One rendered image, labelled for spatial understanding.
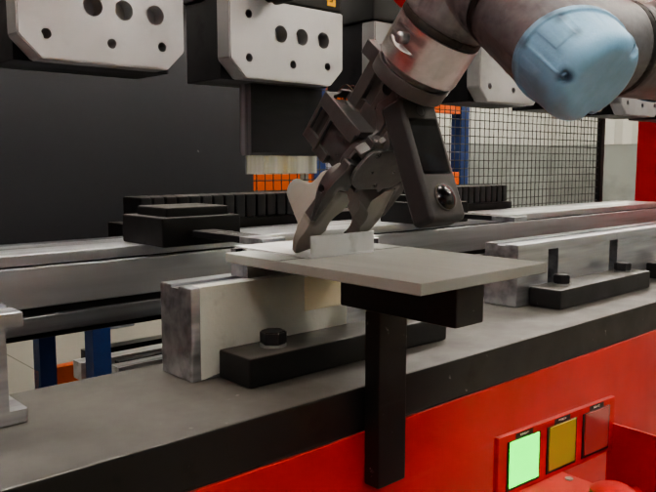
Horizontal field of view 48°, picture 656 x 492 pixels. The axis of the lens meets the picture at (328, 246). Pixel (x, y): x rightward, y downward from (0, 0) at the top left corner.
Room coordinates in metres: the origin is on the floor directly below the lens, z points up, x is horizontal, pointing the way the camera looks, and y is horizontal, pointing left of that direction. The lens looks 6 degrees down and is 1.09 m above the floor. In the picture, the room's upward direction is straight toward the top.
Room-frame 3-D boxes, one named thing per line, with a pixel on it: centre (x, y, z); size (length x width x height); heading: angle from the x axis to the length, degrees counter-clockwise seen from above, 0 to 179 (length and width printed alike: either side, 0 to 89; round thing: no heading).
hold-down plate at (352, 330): (0.80, -0.02, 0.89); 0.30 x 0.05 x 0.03; 132
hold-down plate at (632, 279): (1.18, -0.44, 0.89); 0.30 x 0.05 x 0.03; 132
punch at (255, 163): (0.82, 0.05, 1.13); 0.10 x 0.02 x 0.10; 132
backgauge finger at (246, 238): (0.94, 0.15, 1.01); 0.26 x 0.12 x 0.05; 42
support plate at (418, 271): (0.71, -0.05, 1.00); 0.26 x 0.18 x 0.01; 42
